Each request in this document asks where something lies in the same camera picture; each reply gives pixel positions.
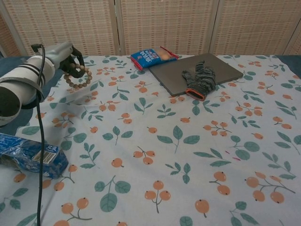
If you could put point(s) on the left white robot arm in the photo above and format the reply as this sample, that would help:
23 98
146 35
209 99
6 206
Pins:
23 73

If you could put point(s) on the blue plastic-wrapped packet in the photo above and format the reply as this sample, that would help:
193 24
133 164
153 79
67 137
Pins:
23 153

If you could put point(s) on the grey striped knit glove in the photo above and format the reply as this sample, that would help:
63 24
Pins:
202 80

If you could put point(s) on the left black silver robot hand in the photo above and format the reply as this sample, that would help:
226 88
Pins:
60 54

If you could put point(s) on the bamboo folding screen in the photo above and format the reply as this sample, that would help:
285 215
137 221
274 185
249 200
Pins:
164 26

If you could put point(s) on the blue snack bag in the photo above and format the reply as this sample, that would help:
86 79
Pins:
143 58

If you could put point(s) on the grey closed laptop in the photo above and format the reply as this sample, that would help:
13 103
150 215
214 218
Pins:
169 77

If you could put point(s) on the floral printed tablecloth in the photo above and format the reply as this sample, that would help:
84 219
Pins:
164 141

